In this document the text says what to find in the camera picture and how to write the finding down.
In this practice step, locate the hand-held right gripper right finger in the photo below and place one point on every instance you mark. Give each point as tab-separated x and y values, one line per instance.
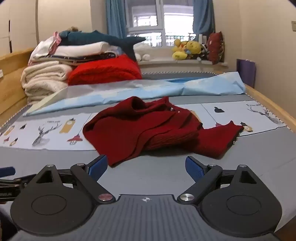
195	169

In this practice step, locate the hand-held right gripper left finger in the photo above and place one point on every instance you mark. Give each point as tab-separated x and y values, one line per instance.
98	168

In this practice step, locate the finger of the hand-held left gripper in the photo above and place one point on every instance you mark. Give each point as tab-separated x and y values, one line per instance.
7	171
18	181

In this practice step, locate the dark red knit sweater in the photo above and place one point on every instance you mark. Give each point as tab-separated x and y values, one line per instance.
138	129

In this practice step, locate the deer print bed sheet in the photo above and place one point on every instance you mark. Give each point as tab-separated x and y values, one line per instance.
53	129

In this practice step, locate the light blue sheet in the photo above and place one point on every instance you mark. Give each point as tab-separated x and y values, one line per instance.
138	92

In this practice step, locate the red folded blanket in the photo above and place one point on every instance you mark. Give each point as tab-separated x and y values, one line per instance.
104	71

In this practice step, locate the cream folded blanket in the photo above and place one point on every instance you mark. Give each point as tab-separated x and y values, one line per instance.
44	76

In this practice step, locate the purple bag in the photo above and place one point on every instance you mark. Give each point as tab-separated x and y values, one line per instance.
246	73

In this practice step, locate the dark patterned folded cloth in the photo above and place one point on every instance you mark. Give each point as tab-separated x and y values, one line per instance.
92	56

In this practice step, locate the white windowsill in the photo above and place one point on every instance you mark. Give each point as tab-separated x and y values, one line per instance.
161	61

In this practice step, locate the yellow plush toy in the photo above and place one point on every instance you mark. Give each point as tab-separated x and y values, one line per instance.
185	49

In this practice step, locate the white folded blanket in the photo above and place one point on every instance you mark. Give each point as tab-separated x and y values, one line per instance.
81	48

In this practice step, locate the white plush toy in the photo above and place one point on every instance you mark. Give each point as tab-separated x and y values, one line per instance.
142	53

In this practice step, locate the red cushion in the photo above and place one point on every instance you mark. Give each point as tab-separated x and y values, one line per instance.
215	46

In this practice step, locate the blue shark plush toy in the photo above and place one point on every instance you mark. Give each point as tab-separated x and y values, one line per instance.
92	37

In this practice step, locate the white object on windowsill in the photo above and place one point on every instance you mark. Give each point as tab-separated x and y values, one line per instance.
202	38

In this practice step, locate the pink cloth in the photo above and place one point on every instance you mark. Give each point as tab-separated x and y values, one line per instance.
55	41

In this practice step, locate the blond plush toy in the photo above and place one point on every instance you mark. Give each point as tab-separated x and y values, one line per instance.
73	29

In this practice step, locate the white wardrobe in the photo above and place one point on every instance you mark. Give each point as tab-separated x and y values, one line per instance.
18	25

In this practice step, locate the window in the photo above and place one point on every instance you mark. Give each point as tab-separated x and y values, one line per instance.
159	23

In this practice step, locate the blue curtain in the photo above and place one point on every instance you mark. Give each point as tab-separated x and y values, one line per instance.
114	18
203	16

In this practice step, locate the wooden bed frame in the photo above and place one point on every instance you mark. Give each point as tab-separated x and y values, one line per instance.
11	76

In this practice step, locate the wall socket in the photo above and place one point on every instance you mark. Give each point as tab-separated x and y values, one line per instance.
293	26

